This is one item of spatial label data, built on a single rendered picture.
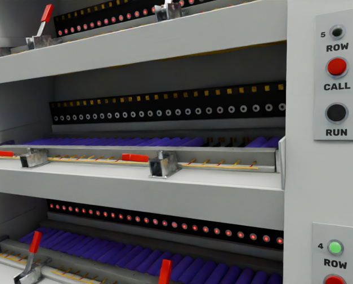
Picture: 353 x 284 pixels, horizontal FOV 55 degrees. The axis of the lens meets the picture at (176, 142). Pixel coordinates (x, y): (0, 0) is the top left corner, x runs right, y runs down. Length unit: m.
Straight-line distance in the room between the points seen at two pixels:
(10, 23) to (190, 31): 0.51
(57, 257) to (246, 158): 0.40
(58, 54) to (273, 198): 0.39
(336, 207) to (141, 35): 0.31
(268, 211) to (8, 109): 0.61
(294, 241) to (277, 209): 0.03
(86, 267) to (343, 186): 0.43
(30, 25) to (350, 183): 0.74
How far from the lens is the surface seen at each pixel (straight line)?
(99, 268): 0.60
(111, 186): 0.47
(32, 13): 0.90
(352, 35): 0.37
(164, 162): 0.43
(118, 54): 0.50
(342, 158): 0.35
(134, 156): 0.38
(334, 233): 0.35
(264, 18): 0.40
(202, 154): 0.44
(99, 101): 0.72
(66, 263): 0.65
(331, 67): 0.36
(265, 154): 0.41
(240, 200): 0.38
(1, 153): 0.59
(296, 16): 0.38
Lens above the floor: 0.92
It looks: 3 degrees up
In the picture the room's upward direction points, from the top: 2 degrees clockwise
